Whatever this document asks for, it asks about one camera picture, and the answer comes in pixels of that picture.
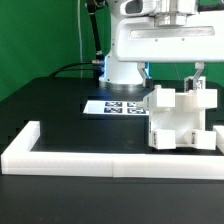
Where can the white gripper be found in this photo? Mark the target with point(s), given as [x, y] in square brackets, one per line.
[169, 31]

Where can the white tagged cube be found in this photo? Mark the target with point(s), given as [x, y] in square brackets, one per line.
[200, 83]

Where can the white chair seat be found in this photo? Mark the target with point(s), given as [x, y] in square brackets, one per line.
[182, 122]

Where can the white chair back frame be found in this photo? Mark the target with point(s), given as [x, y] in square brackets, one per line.
[168, 98]

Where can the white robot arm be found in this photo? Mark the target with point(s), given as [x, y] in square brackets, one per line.
[122, 74]

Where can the white part at right edge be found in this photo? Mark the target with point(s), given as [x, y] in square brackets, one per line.
[219, 129]

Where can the white marker sheet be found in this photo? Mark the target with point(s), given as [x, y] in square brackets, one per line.
[113, 108]

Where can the white U-shaped boundary frame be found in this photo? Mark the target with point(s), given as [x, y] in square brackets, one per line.
[19, 158]

